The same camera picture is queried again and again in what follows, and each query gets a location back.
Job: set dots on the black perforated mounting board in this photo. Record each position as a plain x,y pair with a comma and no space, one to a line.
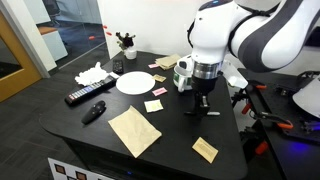
296,151

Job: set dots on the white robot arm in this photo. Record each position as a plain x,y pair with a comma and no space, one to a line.
263,41

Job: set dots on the orange black clamp left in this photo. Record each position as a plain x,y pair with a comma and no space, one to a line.
281,122

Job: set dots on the large brown paper bag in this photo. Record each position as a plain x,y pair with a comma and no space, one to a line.
135,131

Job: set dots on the orange black clamp right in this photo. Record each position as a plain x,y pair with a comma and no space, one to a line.
257,84

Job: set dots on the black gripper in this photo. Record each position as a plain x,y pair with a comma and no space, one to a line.
204,87

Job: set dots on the pink packet near napkins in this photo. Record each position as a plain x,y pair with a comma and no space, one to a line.
153,65

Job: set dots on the crumpled white tissue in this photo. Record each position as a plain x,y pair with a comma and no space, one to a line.
92,75

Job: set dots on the black pen with white barrel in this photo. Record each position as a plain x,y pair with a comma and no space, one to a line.
213,113

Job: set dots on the white mug with green band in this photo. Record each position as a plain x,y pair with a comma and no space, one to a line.
182,79

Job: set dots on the white vase with dark flowers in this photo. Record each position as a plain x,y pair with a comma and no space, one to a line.
127,45

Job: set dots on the round white plate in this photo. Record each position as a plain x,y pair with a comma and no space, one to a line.
135,83

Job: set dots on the small black oval remote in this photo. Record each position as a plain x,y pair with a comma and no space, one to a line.
95,111

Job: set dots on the orange black clamp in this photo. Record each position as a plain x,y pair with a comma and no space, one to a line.
281,122
257,84

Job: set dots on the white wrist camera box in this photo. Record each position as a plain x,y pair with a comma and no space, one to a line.
232,75

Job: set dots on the yellow tea packet near edge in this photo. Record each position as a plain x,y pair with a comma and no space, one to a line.
204,149

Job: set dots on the small tan packet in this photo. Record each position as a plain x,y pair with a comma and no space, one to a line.
159,78

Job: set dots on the long black tv remote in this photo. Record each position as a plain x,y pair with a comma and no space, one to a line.
89,91

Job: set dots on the short black remote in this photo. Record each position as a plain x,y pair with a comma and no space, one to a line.
118,67

